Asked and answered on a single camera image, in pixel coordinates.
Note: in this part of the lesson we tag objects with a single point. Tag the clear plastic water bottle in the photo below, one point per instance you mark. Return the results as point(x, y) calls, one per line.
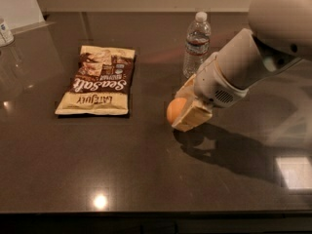
point(197, 44)

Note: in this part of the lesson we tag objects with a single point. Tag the white container at left edge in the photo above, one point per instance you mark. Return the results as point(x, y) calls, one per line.
point(6, 35)

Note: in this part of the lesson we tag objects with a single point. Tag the orange fruit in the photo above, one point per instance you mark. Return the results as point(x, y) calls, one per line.
point(174, 108)

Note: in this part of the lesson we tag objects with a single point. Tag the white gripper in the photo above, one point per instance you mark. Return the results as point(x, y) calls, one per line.
point(213, 83)

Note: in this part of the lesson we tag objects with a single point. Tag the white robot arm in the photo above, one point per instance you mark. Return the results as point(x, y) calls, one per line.
point(279, 35)

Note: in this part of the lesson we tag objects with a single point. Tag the brown sea salt chip bag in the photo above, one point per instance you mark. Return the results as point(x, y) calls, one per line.
point(102, 83)

